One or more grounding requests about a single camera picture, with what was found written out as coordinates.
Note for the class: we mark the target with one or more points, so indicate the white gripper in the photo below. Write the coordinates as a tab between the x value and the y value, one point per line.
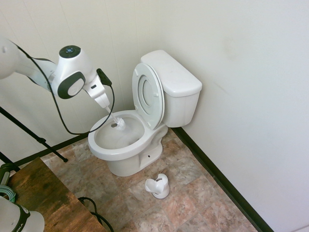
95	88

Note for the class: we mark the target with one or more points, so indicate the white toilet seat cover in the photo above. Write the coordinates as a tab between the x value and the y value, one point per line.
148	93

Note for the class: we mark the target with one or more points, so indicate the white toilet brush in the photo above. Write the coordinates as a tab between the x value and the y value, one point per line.
120	124

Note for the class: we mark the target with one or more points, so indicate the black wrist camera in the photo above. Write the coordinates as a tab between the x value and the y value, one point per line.
104	76

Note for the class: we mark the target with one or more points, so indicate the white toilet bowl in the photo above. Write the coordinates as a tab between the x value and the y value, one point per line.
130	159

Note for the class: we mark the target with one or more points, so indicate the black rubber baseboard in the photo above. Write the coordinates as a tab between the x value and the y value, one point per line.
229	183
67	143

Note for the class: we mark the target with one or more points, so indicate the white toilet tank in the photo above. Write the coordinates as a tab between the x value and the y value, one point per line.
181	111

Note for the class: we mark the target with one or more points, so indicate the white toilet brush holder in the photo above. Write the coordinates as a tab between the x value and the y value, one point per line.
160	193

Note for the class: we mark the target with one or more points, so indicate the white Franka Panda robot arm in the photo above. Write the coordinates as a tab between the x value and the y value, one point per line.
72	67

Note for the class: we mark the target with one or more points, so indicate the black camera tripod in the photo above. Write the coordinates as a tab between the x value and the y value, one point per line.
26	131

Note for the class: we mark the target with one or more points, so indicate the white toilet tank lid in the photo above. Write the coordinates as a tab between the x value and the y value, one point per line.
172	75

